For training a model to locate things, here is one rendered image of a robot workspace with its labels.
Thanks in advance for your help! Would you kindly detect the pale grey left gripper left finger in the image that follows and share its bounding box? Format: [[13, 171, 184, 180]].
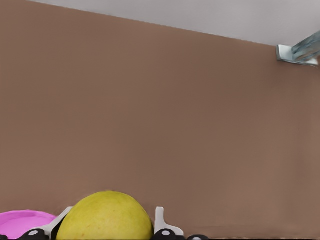
[[20, 206, 74, 240]]

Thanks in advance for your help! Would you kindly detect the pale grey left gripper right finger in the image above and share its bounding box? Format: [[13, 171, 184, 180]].
[[152, 206, 185, 240]]

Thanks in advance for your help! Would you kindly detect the yellow-green apple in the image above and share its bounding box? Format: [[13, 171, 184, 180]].
[[55, 190, 154, 240]]

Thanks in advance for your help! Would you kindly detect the pink plate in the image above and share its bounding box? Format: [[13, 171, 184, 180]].
[[0, 209, 59, 239]]

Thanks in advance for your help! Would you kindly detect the silver frame post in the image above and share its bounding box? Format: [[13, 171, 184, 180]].
[[276, 30, 320, 67]]

